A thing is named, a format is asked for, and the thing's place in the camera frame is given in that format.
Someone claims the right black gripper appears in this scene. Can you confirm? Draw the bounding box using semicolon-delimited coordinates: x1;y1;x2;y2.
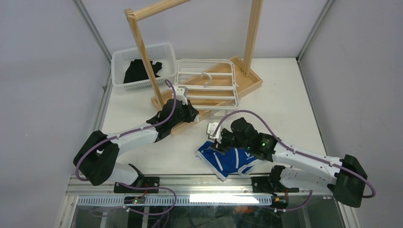
207;130;250;156

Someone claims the blue boxer underwear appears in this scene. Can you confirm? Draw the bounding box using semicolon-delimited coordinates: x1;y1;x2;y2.
195;141;264;181

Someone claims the white plastic clip hanger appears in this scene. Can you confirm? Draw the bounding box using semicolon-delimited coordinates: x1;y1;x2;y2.
174;58;240;115

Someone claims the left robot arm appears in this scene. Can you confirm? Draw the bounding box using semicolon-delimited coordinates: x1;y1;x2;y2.
73;99;199;193

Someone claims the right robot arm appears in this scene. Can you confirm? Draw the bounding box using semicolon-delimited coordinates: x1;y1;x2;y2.
209;117;368;208

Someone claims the black garment in basket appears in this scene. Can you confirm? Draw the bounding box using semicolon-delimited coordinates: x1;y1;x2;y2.
124;59;163;84

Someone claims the white perforated plastic basket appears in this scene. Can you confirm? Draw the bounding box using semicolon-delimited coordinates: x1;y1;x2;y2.
111;42;177;89

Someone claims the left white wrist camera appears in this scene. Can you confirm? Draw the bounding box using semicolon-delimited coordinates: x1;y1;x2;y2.
172;86;189;105

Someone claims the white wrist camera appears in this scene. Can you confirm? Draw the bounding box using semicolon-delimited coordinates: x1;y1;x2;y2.
172;86;189;105
206;122;222;141

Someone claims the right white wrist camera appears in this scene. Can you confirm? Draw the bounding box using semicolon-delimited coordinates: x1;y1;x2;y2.
206;122;222;141

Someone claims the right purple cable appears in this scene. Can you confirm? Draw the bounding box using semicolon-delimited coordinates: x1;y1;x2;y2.
212;109;376;212

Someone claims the purple cable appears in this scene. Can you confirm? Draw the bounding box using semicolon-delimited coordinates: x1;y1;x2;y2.
212;109;376;212
75;79;178;228

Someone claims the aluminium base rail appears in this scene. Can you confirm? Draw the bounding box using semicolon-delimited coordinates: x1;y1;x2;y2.
65;173;350;209

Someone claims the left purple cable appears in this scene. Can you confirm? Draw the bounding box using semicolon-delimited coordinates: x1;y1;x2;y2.
75;79;178;228

